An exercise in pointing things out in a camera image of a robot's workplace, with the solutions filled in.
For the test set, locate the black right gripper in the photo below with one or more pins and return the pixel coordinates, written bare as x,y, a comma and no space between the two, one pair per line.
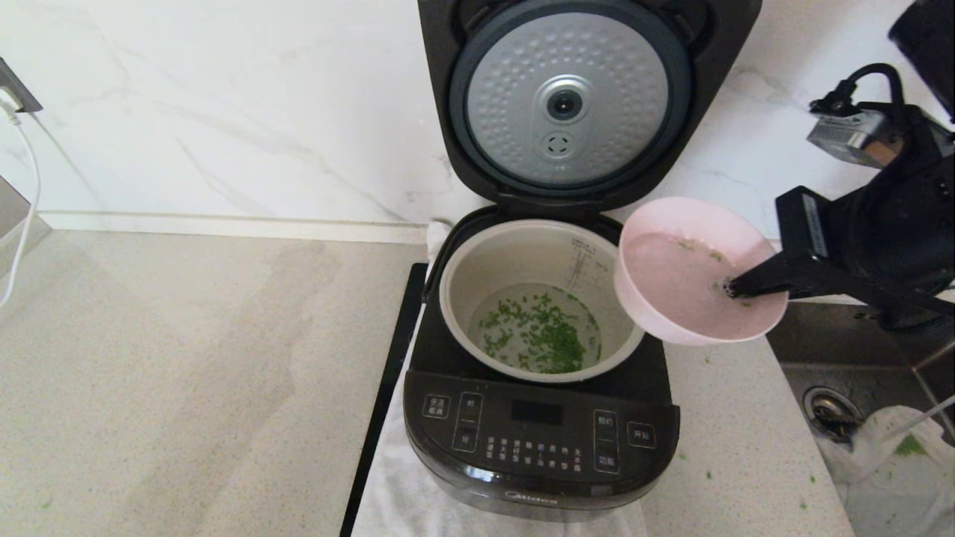
821,246

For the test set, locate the pink bowl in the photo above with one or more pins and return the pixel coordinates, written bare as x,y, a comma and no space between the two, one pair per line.
671,298

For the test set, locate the chopped green food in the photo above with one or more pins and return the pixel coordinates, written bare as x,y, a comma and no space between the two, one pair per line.
541,335

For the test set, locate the black rice cooker lid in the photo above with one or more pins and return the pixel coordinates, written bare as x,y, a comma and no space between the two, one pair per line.
515,97

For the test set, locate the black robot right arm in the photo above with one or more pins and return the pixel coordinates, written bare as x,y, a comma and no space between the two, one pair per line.
910,224

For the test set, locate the black rice cooker body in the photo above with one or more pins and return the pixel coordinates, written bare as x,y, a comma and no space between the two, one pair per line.
537,440

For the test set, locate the grey inner pot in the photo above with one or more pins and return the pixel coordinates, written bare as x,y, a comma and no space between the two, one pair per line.
477,268

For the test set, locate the steel sink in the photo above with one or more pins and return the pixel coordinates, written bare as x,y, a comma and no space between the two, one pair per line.
843,358

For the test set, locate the sink drain strainer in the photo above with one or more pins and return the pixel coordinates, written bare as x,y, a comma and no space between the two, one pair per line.
830,414

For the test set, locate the white cloth with green bits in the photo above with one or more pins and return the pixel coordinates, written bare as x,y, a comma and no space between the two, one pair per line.
888,477

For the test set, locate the black flat strip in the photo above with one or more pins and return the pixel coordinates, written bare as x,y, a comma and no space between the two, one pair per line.
388,373

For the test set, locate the white towel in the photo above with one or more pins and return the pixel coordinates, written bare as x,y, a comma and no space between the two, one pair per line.
392,492

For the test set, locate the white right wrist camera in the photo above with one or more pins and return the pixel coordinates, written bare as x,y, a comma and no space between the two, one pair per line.
847,138

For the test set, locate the wall socket with plug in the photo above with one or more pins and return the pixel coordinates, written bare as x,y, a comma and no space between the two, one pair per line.
16,93

